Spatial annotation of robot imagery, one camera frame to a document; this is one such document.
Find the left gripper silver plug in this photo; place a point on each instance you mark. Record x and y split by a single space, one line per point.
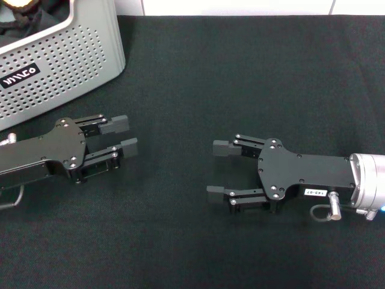
11 138

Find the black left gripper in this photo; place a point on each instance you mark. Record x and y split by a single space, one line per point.
45 156

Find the yellow grey towel black edge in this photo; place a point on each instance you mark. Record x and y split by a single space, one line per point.
18 2

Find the black tablecloth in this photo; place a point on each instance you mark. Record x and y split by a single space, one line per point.
192 90

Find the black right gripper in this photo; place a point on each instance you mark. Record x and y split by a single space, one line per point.
300 171

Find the black fabric liner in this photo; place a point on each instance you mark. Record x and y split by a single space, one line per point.
51 15

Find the grey perforated storage box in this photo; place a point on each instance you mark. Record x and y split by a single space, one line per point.
60 66

